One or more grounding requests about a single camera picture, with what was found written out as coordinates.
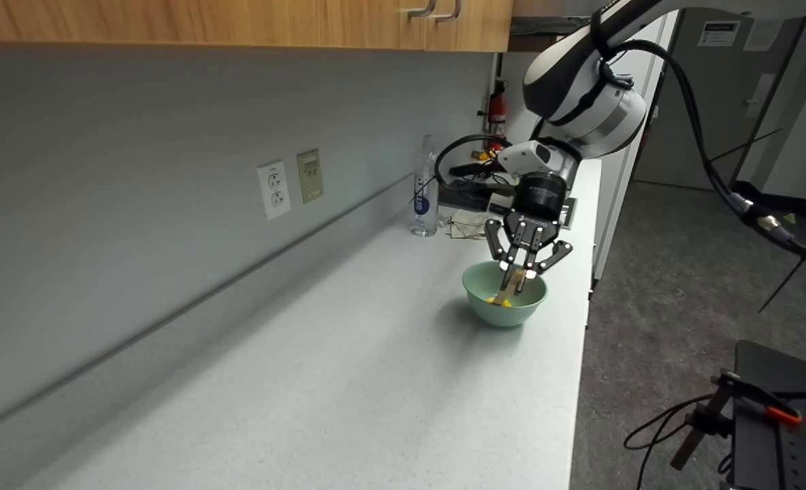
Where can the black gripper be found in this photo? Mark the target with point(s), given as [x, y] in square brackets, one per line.
[541, 198]

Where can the wooden spatula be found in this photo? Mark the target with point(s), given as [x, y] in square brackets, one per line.
[511, 286]

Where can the mint green bowl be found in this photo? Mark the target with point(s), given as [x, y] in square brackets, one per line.
[502, 319]

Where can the beige crumpled cloth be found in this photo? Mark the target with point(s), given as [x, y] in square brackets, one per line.
[463, 229]

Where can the clear plastic water bottle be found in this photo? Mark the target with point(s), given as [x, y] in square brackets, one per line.
[423, 214]

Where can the stainless range hood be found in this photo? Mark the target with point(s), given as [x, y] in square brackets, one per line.
[549, 24]

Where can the white electrical outlet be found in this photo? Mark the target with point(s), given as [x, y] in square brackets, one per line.
[277, 193]

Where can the beige wall plate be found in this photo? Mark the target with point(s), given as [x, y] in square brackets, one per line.
[310, 176]

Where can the black clamp bracket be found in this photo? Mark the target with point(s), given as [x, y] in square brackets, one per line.
[699, 425]

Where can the wooden wall cabinet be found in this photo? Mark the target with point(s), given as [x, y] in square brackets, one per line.
[195, 24]

